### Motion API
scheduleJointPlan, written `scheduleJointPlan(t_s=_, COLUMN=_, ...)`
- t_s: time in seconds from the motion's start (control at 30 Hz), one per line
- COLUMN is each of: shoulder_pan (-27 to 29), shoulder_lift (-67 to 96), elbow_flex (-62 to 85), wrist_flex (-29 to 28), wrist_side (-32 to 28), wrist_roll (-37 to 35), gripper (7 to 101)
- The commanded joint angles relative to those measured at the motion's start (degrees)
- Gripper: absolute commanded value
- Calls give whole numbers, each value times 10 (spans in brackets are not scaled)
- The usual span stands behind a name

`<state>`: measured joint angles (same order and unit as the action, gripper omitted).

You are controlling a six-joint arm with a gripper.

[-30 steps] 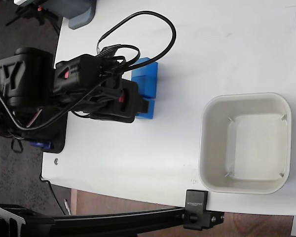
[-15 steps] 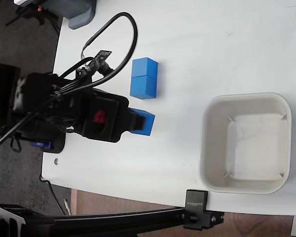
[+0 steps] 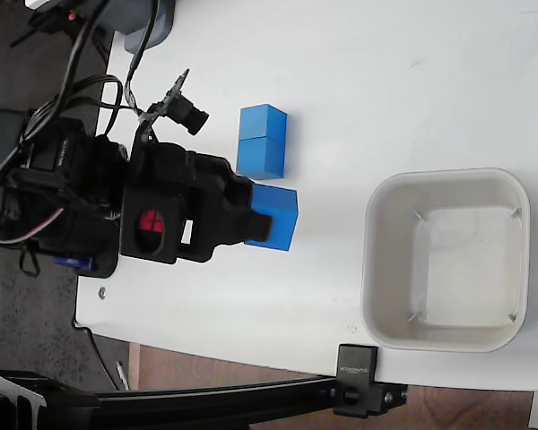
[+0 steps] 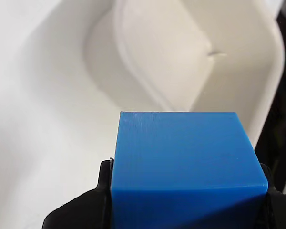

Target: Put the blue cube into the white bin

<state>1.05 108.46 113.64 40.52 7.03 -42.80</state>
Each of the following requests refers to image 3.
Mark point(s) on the black six-joint robot arm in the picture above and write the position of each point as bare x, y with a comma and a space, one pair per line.
58, 179

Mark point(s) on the blue cube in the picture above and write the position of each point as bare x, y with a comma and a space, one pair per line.
280, 219
262, 121
260, 157

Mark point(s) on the white device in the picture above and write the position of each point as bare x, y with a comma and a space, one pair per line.
40, 3

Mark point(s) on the black table clamp block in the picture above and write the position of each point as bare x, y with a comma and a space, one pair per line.
356, 376

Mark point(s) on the small metal nut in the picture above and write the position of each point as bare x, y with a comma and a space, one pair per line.
102, 293

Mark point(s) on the blue-gray monitor stand base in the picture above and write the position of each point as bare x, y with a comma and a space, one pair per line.
161, 22

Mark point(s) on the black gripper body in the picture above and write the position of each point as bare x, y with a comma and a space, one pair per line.
197, 188

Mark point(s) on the small black tripod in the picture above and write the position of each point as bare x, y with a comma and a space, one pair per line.
49, 22

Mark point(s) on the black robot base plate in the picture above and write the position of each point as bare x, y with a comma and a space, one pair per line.
105, 266

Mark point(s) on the white square bowl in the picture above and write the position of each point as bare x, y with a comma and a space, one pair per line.
457, 269

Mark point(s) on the small wrist camera board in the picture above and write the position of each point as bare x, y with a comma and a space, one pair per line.
186, 112

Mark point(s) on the blue base clamp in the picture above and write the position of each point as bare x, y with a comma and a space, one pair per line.
78, 263

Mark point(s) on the silver pen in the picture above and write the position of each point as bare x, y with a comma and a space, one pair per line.
123, 375

